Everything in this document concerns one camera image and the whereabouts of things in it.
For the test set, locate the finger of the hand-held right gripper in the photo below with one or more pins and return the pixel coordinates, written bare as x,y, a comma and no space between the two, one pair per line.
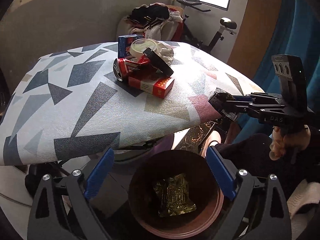
245,108
265,96

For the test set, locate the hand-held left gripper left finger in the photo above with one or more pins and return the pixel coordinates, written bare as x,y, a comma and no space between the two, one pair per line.
100,172

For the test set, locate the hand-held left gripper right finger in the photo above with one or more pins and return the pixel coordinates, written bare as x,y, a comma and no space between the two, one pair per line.
221,172

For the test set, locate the black printed packet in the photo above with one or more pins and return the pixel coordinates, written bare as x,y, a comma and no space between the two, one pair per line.
218,97

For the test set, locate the gold foil packet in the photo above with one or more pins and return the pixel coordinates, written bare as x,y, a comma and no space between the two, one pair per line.
172,197

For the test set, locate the dark brown trash bin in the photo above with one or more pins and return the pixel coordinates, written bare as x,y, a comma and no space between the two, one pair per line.
145,212

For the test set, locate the red cigarette box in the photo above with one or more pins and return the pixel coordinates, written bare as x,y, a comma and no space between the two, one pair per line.
155,85

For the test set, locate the white tissue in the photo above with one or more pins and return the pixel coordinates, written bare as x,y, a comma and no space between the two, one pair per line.
166,53

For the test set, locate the black round lid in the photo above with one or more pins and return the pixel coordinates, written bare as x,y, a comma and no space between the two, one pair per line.
160,63

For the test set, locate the crushed red can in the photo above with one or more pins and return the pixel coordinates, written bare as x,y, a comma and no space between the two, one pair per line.
125,68

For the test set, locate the round cream tub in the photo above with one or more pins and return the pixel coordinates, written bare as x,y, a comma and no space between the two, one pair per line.
142,46

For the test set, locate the blue carton box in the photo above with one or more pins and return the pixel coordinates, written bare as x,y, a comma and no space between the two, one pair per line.
125,46

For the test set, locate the person's right hand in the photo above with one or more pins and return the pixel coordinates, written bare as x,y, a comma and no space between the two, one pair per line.
282,142

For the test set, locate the person's leg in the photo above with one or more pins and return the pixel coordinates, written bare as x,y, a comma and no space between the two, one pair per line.
250,155

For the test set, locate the pink slipper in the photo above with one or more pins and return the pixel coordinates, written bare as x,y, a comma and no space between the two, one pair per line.
215,138

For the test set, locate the blue sofa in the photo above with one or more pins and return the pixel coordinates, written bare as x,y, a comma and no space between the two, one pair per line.
310,42

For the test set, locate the geometric patterned table cover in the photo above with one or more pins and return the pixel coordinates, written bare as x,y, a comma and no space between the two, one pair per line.
62,110

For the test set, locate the black exercise bike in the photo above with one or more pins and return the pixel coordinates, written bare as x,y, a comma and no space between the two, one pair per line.
217,37

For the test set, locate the brown wooden panel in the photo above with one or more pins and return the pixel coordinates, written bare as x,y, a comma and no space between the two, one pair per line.
257,17

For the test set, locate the beige textured cushion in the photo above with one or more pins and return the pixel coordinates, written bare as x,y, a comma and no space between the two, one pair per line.
305,205

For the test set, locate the red garment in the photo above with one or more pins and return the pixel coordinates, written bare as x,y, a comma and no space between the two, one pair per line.
180,30

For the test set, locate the white fleece cloth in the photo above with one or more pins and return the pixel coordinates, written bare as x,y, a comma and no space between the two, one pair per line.
155,30

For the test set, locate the black striped garment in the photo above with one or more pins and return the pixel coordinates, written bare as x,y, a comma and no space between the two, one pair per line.
150,12

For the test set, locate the beige chair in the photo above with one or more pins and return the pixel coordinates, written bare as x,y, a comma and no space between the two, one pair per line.
122,27

